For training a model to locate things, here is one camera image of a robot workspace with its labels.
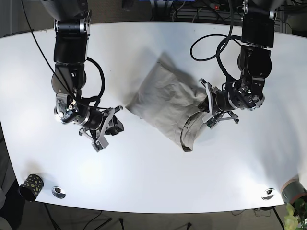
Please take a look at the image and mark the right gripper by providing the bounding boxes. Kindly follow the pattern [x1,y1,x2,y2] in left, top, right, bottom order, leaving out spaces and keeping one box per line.
[79,106,124,152]

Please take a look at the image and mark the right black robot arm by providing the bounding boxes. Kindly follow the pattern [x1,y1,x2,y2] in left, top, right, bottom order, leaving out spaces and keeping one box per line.
[44,0,124,152]

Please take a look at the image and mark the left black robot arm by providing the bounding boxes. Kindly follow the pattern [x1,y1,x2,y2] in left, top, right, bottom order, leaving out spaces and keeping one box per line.
[198,0,277,129]

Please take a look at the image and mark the black gold-dotted cup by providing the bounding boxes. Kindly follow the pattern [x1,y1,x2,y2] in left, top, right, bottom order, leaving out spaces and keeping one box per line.
[18,174,44,202]

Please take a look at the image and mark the grey plant pot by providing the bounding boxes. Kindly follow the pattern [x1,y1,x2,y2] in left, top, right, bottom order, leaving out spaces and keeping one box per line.
[281,179,307,205]

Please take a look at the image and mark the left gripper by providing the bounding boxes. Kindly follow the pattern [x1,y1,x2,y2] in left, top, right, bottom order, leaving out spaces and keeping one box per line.
[199,79,239,129]

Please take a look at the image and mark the beige grey T-shirt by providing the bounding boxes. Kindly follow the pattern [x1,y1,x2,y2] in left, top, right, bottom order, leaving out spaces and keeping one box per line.
[126,54,207,152]

